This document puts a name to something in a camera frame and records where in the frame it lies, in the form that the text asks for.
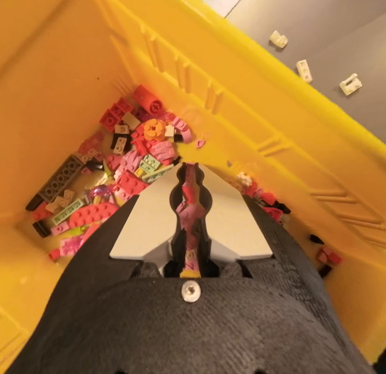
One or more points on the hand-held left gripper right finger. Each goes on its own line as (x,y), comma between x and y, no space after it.
(238,223)

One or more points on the yellow plastic bin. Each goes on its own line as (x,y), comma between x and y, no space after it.
(229,114)

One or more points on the cream toy brick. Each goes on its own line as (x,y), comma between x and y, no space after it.
(304,71)
(279,39)
(350,84)

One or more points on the heap of toy bricks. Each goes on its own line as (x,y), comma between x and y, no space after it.
(126,168)

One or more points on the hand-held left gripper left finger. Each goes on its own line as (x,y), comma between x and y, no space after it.
(147,220)

